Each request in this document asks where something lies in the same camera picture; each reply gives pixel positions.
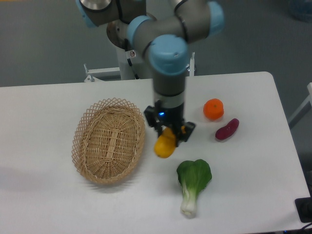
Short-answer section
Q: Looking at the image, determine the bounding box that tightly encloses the orange tangerine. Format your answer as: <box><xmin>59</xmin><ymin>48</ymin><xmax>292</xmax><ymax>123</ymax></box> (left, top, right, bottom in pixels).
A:
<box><xmin>203</xmin><ymin>98</ymin><xmax>224</xmax><ymax>120</ymax></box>

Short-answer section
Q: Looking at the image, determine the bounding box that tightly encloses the yellow mango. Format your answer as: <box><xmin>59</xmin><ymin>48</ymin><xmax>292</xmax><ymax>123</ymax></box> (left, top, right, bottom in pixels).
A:
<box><xmin>154</xmin><ymin>127</ymin><xmax>181</xmax><ymax>158</ymax></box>

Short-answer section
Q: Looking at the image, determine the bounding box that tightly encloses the black cable on pedestal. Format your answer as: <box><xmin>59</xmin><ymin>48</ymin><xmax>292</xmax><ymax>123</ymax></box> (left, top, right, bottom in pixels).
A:
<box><xmin>124</xmin><ymin>39</ymin><xmax>140</xmax><ymax>80</ymax></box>

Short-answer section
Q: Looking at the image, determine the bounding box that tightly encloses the white table leg right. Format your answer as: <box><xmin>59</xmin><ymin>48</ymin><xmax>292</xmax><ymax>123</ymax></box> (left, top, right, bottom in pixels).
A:
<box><xmin>288</xmin><ymin>82</ymin><xmax>312</xmax><ymax>129</ymax></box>

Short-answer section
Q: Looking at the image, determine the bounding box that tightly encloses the black device at table edge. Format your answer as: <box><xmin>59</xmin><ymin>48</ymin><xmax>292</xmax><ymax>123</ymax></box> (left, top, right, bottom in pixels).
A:
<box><xmin>295</xmin><ymin>197</ymin><xmax>312</xmax><ymax>223</ymax></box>

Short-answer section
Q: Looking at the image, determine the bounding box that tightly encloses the white metal base frame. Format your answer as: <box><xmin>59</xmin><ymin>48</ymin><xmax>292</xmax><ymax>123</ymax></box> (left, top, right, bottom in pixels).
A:
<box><xmin>83</xmin><ymin>52</ymin><xmax>196</xmax><ymax>82</ymax></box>

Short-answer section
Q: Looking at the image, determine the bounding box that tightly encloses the woven wicker basket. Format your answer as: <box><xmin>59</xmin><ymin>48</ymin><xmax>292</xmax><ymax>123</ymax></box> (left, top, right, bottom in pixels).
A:
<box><xmin>72</xmin><ymin>98</ymin><xmax>145</xmax><ymax>185</ymax></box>

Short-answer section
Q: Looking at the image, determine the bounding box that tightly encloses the purple sweet potato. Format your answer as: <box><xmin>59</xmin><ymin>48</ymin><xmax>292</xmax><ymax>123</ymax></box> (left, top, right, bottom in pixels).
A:
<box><xmin>215</xmin><ymin>118</ymin><xmax>240</xmax><ymax>140</ymax></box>

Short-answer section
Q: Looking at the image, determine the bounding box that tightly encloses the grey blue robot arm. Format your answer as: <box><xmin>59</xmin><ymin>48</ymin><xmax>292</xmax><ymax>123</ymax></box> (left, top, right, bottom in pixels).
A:
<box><xmin>76</xmin><ymin>0</ymin><xmax>225</xmax><ymax>146</ymax></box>

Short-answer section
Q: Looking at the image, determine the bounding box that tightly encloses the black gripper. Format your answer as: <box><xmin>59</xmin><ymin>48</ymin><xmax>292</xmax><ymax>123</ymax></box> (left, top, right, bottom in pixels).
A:
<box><xmin>144</xmin><ymin>100</ymin><xmax>196</xmax><ymax>147</ymax></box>

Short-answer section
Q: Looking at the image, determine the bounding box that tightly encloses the green bok choy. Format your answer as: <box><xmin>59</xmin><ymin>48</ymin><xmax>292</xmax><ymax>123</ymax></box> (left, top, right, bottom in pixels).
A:
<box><xmin>176</xmin><ymin>159</ymin><xmax>213</xmax><ymax>218</ymax></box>

